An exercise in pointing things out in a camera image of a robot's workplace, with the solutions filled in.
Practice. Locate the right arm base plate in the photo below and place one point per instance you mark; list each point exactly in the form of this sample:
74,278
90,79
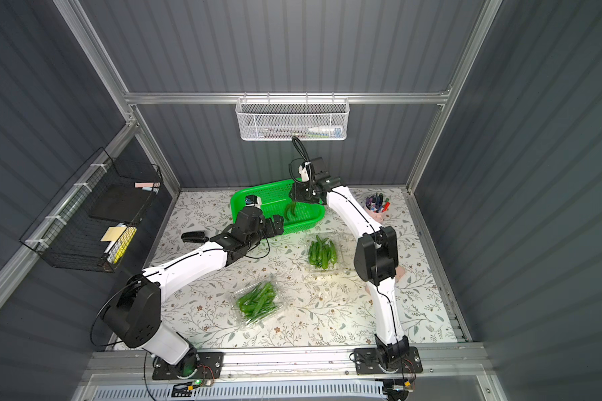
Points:
371,361

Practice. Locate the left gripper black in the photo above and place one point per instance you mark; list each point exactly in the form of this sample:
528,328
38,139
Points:
272,225

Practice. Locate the yellow sticky notes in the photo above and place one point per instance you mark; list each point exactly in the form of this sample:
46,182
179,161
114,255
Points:
113,233

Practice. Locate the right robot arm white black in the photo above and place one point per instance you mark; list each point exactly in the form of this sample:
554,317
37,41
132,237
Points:
376,255

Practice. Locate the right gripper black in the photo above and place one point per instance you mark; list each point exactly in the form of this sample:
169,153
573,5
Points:
303,193

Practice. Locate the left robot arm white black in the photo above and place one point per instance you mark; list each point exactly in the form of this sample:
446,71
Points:
134,313

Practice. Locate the green plastic basket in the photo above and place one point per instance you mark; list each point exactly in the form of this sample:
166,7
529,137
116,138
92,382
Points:
276,201

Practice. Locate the pink pen cup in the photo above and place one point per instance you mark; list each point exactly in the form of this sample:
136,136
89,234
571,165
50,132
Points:
377,205

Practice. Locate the black wire wall basket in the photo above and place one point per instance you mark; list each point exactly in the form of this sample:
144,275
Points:
93,225

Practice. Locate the pink case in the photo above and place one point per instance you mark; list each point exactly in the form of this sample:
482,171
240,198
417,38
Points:
399,273

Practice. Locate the black notebook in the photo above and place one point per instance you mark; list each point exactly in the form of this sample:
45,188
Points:
122,204

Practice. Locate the green pepper long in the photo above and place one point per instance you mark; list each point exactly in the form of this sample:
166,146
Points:
291,210

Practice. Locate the black stapler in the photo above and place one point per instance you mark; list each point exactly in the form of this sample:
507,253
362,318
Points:
195,237

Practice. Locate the clear pepper container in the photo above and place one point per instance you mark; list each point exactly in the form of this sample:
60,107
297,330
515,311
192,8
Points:
257,302
323,255

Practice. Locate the white wire wall basket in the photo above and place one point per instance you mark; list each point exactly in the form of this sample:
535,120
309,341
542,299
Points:
279,120

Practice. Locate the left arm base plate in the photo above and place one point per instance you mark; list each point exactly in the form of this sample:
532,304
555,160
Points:
202,365

